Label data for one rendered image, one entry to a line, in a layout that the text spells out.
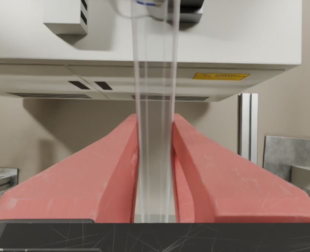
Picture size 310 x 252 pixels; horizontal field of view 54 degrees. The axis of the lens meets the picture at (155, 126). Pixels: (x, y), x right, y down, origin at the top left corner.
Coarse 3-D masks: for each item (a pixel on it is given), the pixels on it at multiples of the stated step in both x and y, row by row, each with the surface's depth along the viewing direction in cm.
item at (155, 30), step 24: (144, 0) 8; (168, 0) 8; (144, 24) 9; (168, 24) 9; (144, 48) 9; (168, 48) 9; (144, 72) 10; (168, 72) 10; (144, 96) 10; (168, 96) 10; (144, 120) 11; (168, 120) 11; (144, 144) 12; (168, 144) 12; (144, 168) 13; (168, 168) 13; (144, 192) 14; (168, 192) 14; (144, 216) 15
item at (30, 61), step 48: (0, 0) 44; (96, 0) 44; (240, 0) 44; (288, 0) 44; (0, 48) 44; (48, 48) 44; (96, 48) 44; (192, 48) 44; (240, 48) 44; (288, 48) 44; (48, 96) 91; (96, 96) 88; (192, 96) 83
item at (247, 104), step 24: (48, 0) 39; (72, 0) 39; (192, 0) 38; (48, 24) 40; (72, 24) 40; (240, 96) 75; (240, 120) 74; (240, 144) 74; (0, 168) 104; (0, 192) 104
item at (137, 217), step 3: (135, 216) 21; (138, 216) 21; (168, 216) 21; (171, 216) 21; (174, 216) 21; (135, 219) 21; (138, 219) 21; (168, 219) 21; (171, 219) 21; (174, 219) 21; (135, 222) 21; (138, 222) 21; (168, 222) 21; (171, 222) 21; (174, 222) 21
